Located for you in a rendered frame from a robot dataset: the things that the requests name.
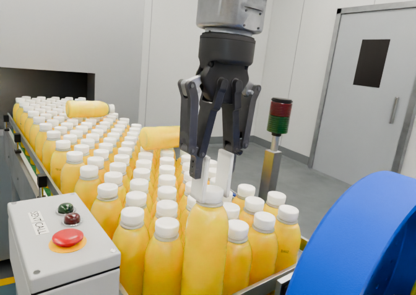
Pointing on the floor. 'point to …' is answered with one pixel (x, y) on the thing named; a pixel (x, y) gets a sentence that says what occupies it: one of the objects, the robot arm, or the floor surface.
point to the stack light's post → (269, 173)
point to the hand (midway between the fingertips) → (212, 175)
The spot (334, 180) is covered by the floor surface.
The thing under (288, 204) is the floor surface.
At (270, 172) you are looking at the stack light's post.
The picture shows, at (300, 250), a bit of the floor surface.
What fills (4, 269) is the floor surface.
